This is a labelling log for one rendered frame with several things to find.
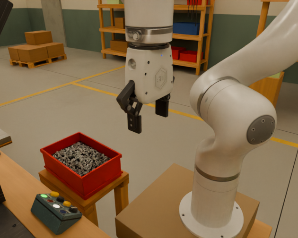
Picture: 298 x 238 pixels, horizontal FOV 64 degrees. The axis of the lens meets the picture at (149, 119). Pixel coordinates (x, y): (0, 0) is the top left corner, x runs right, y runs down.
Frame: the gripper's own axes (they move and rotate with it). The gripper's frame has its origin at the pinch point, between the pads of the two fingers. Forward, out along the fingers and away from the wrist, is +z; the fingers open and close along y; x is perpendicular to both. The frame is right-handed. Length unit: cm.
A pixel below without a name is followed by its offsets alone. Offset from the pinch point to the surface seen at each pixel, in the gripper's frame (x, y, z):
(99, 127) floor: 197, 143, 130
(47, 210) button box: 29.7, -13.0, 35.8
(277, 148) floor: -2, 236, 130
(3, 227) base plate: 39, -23, 40
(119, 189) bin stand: 36, 23, 57
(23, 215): 38, -17, 40
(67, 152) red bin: 61, 15, 43
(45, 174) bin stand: 64, 4, 50
